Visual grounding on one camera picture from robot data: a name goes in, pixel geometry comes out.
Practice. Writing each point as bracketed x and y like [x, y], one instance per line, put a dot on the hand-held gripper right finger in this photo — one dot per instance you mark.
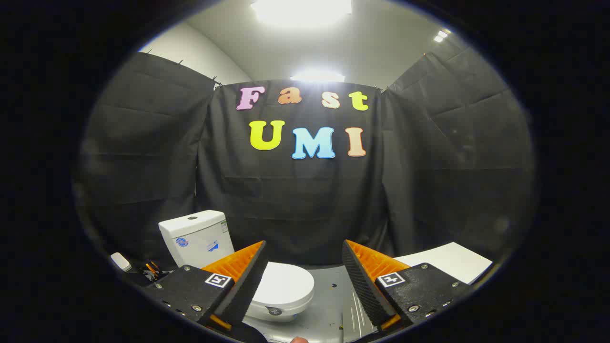
[364, 286]

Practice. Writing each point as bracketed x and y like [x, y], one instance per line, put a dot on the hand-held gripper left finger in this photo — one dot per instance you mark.
[245, 286]

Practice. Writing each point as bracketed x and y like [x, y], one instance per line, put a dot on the white toilet lid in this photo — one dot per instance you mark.
[286, 283]

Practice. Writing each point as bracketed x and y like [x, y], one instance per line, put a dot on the white ceramic toilet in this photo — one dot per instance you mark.
[195, 238]

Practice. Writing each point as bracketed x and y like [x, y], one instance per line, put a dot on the white drawer cabinet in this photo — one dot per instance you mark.
[452, 262]

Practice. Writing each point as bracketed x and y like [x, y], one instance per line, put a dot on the black backdrop cloth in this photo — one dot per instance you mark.
[305, 200]

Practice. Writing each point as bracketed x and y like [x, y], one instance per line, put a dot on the small white box device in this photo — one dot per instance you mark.
[120, 261]

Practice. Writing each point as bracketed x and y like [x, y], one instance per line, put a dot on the ceiling light strip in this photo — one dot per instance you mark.
[317, 76]

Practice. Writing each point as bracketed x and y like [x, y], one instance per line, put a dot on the small ceiling spot light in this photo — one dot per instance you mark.
[441, 35]

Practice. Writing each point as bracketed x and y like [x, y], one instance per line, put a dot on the large ceiling light panel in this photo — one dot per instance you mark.
[300, 10]

